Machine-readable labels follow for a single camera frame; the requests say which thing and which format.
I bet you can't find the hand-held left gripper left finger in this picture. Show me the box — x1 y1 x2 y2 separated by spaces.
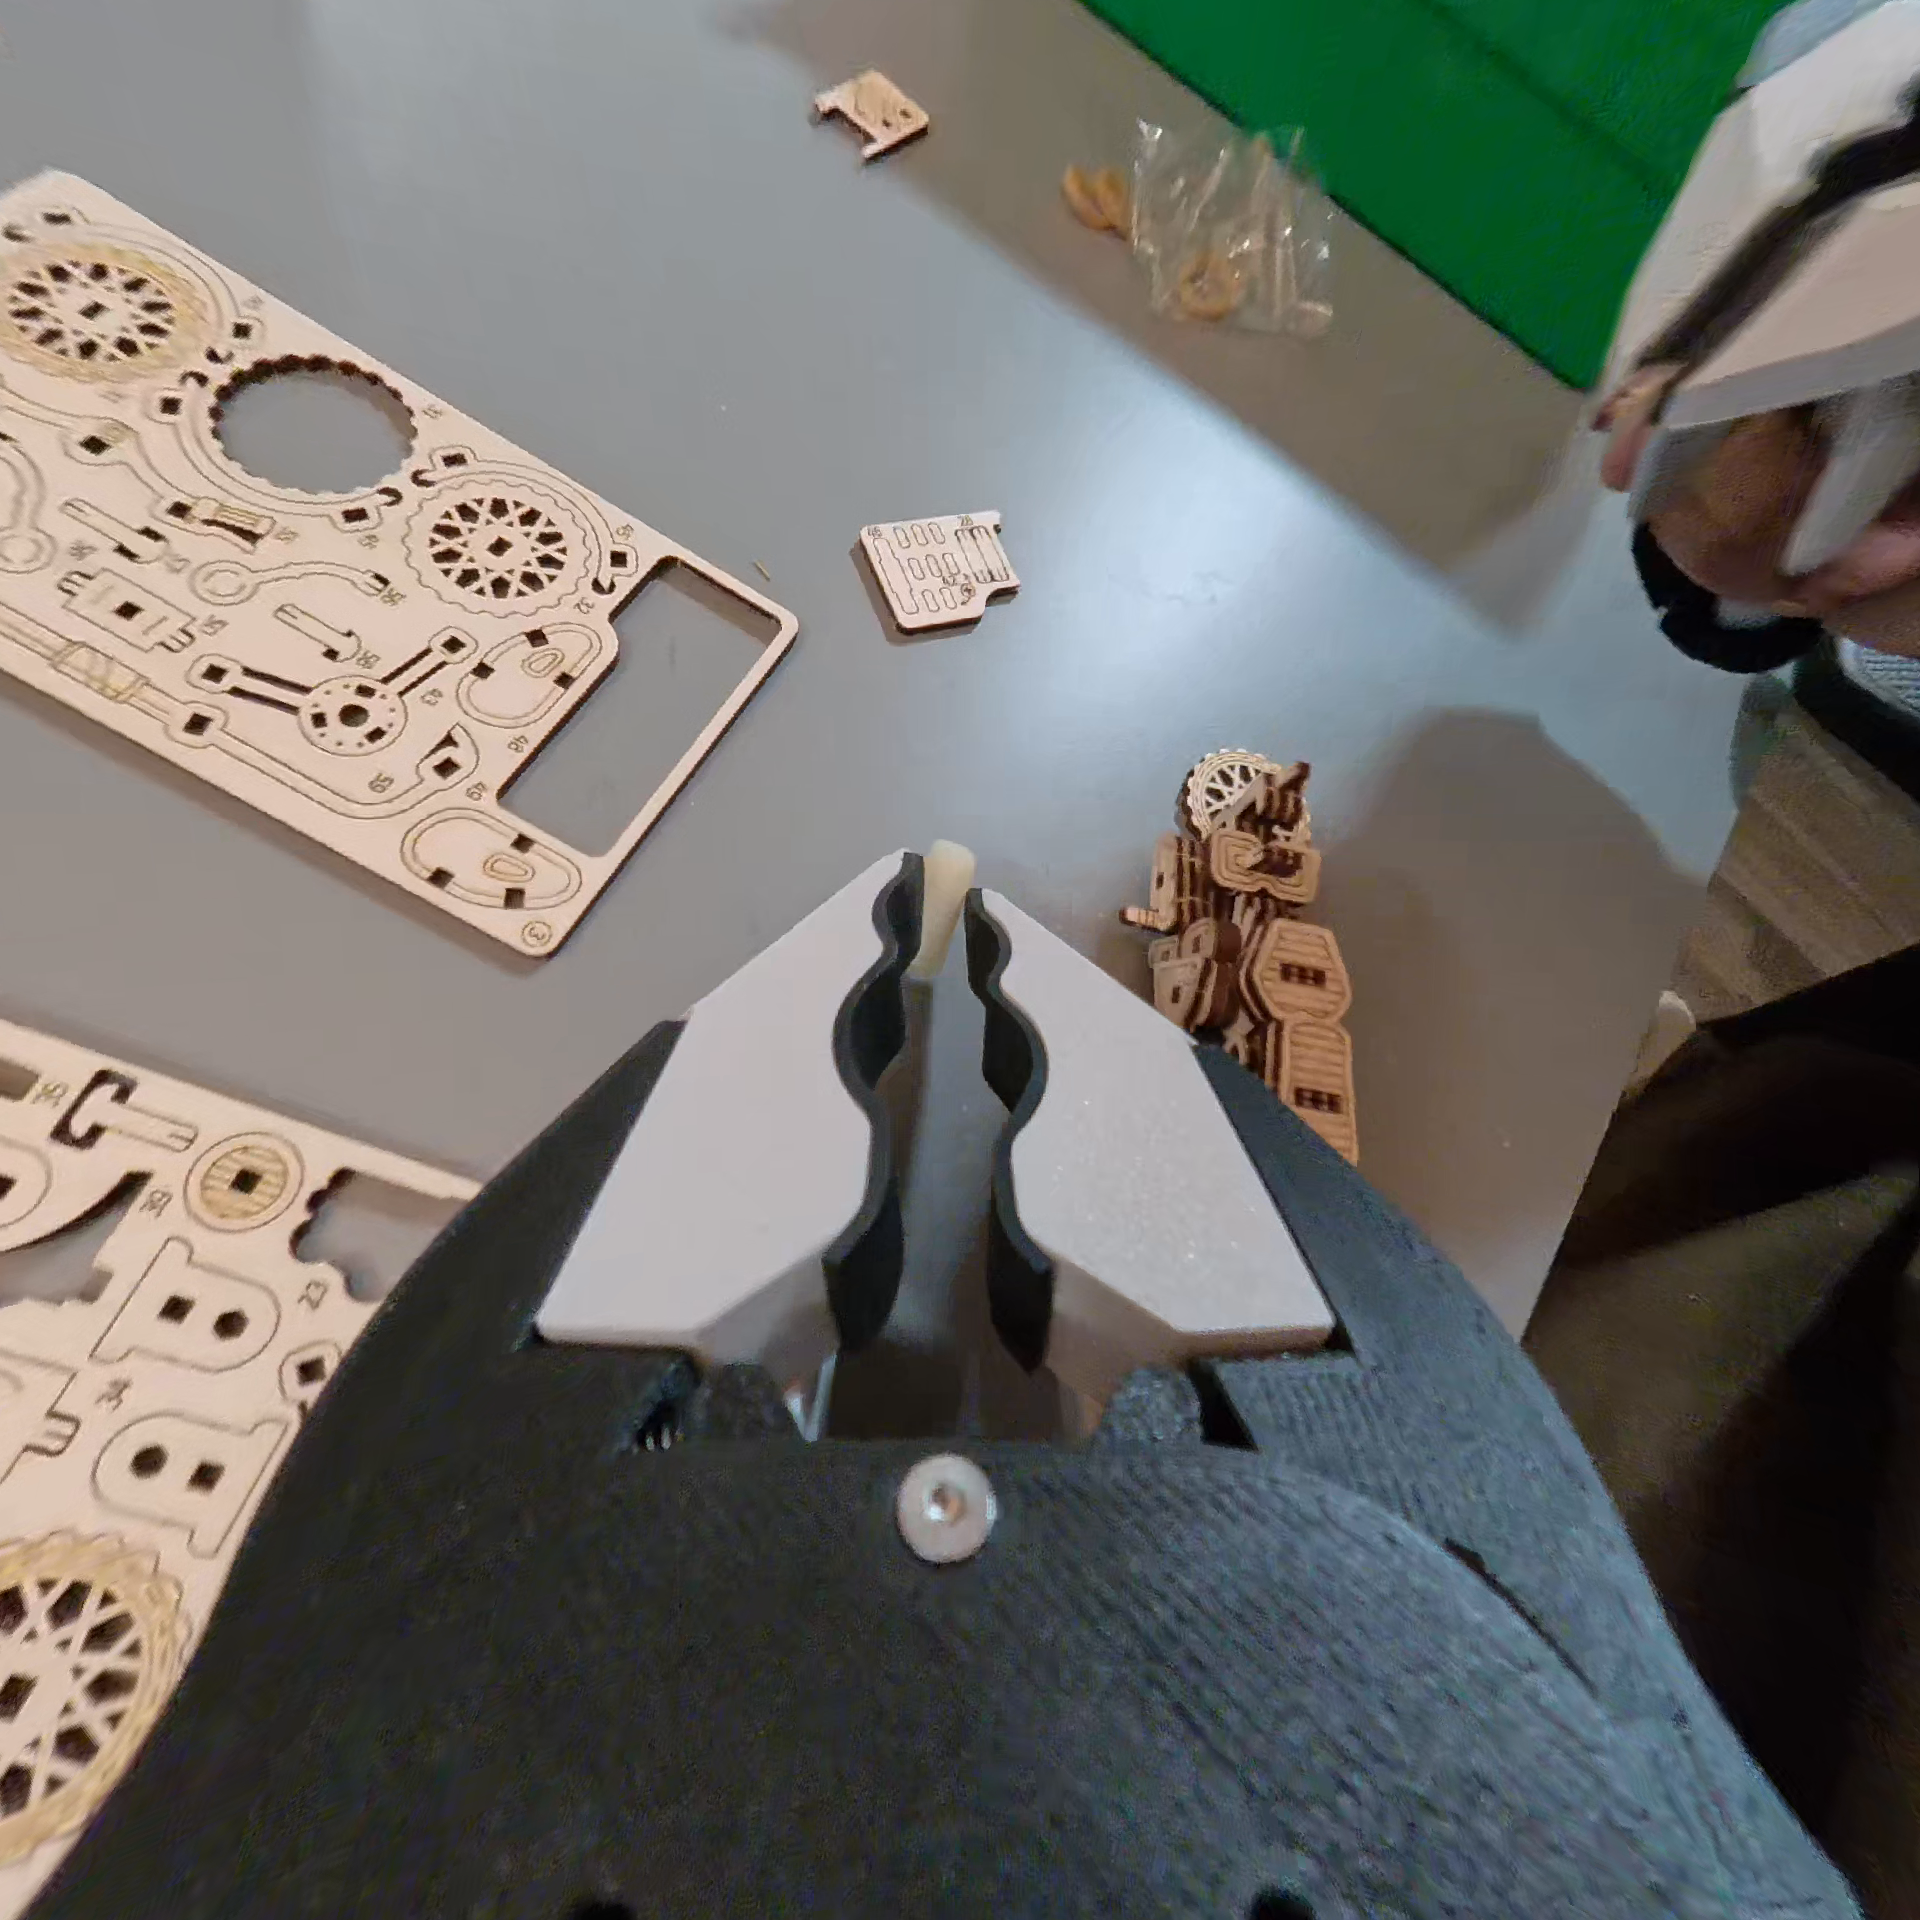
535 849 924 1363

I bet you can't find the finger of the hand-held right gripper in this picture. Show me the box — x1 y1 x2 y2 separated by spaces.
1589 65 1920 417
1664 179 1920 436

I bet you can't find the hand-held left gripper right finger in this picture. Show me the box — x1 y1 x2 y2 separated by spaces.
967 885 1339 1370

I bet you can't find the assembled wooden vehicle model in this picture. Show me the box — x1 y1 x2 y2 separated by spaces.
1116 749 1361 1168

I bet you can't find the cream wax stick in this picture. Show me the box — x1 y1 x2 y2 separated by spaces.
908 837 977 986

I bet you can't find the grey desk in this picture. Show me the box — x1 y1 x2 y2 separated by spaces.
0 0 1749 1500

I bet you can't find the person's right hand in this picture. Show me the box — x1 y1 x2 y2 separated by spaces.
1599 401 1846 615

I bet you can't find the green plastic bin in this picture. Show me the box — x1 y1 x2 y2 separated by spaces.
1083 0 1793 395

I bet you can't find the clear bag of small parts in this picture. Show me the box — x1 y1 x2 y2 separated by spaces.
1059 118 1339 337

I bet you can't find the wooden parts sheet with wheels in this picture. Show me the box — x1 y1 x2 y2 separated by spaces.
0 1018 480 1912

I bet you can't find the wooden parts sheet round hole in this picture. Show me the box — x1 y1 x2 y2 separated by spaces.
0 170 800 960

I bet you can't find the small slotted wooden piece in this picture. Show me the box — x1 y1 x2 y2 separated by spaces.
859 513 1024 640

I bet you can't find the small notched wooden piece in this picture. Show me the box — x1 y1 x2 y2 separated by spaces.
813 65 931 160

